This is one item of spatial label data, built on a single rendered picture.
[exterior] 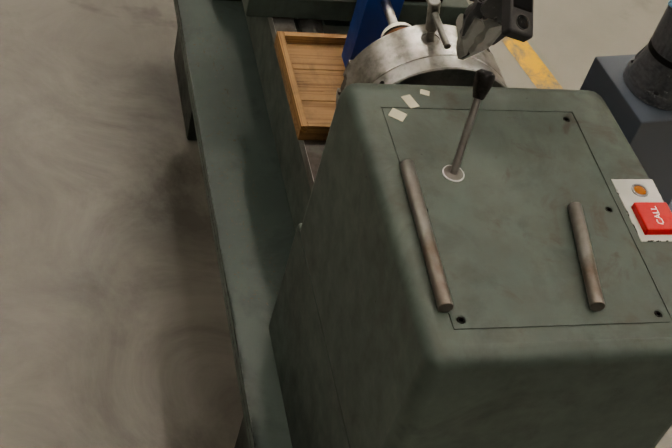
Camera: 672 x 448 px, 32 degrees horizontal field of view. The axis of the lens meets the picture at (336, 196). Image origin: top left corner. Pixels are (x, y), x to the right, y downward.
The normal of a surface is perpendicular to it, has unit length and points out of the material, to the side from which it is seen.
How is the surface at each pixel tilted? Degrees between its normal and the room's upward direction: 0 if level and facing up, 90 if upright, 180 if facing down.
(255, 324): 0
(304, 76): 0
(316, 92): 0
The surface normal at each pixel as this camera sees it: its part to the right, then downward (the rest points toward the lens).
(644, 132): 0.32, 0.73
